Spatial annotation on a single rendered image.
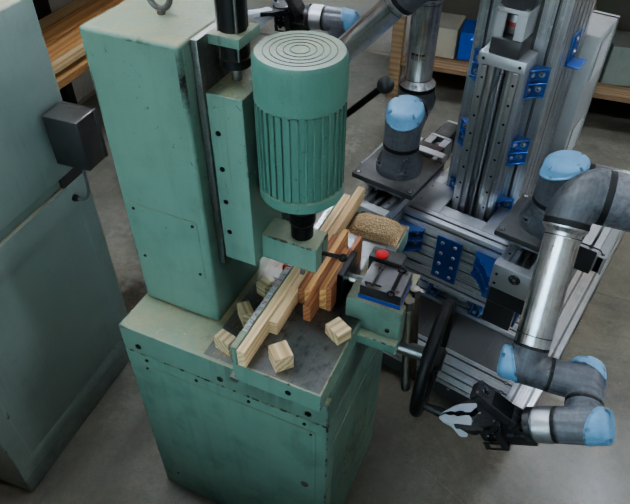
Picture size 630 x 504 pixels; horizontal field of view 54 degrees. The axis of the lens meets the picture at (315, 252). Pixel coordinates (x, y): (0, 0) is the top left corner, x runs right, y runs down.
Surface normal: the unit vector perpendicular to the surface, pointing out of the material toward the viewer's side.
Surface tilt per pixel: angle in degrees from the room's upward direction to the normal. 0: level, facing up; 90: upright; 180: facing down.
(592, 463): 0
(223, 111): 90
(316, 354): 0
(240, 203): 90
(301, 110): 90
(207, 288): 90
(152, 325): 0
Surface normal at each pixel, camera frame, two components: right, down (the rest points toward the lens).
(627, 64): -0.23, 0.66
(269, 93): -0.58, 0.55
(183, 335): 0.00, -0.73
